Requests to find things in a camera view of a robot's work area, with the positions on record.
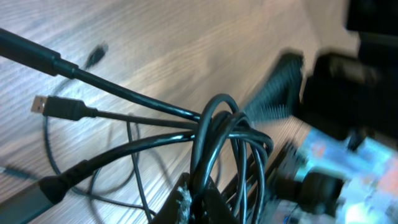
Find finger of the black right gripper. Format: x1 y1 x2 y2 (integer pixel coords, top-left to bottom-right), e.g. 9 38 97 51
244 52 303 121

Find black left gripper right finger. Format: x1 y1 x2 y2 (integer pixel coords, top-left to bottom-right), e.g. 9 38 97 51
198 179 238 224

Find black USB cable long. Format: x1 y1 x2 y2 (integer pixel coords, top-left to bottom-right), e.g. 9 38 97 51
40 44 157 223

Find black USB cable bundle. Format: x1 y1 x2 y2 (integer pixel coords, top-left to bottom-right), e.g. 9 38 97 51
0 27 275 224

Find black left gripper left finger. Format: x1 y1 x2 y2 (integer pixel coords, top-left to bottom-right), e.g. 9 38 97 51
152 172 192 224

